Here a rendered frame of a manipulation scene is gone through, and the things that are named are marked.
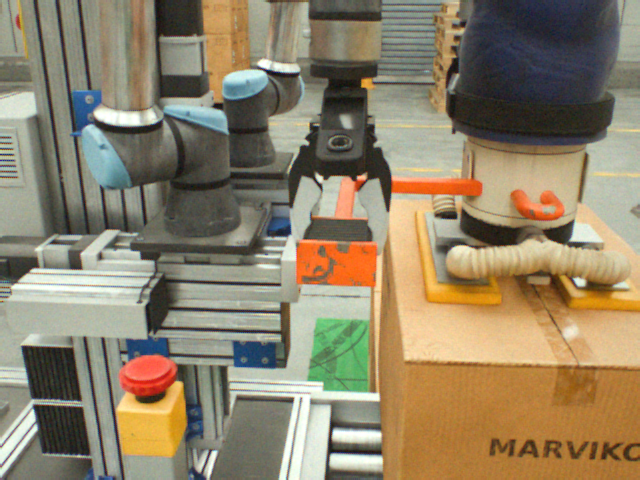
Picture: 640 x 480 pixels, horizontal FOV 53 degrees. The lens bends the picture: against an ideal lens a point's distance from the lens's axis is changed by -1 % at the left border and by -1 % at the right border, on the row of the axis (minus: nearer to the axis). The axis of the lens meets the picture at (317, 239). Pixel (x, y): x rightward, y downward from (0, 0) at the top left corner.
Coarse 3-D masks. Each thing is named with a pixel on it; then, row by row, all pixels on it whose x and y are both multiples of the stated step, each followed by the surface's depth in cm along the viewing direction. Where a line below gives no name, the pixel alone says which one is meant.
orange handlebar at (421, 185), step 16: (352, 192) 89; (400, 192) 95; (416, 192) 95; (432, 192) 94; (448, 192) 94; (464, 192) 94; (480, 192) 94; (512, 192) 90; (544, 192) 89; (336, 208) 83; (352, 208) 84; (528, 208) 84; (544, 208) 83; (560, 208) 84
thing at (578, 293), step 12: (552, 276) 95; (564, 276) 92; (564, 288) 89; (576, 288) 88; (588, 288) 88; (600, 288) 88; (612, 288) 88; (624, 288) 87; (576, 300) 86; (588, 300) 86; (600, 300) 86; (612, 300) 86; (624, 300) 86; (636, 300) 85
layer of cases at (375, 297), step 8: (376, 272) 226; (376, 280) 219; (376, 288) 214; (376, 296) 208; (376, 304) 203; (376, 312) 198; (376, 320) 193; (376, 328) 189; (376, 336) 184; (376, 344) 180; (376, 352) 176; (376, 360) 173; (376, 368) 169; (376, 376) 166; (376, 384) 162; (376, 392) 159
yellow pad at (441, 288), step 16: (416, 224) 116; (432, 224) 110; (432, 240) 103; (432, 256) 98; (432, 272) 93; (432, 288) 88; (448, 288) 88; (464, 288) 88; (480, 288) 88; (496, 288) 88; (464, 304) 88; (480, 304) 88; (496, 304) 87
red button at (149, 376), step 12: (132, 360) 81; (144, 360) 81; (156, 360) 81; (168, 360) 81; (120, 372) 79; (132, 372) 78; (144, 372) 78; (156, 372) 78; (168, 372) 78; (120, 384) 78; (132, 384) 77; (144, 384) 77; (156, 384) 77; (168, 384) 78; (144, 396) 78; (156, 396) 79
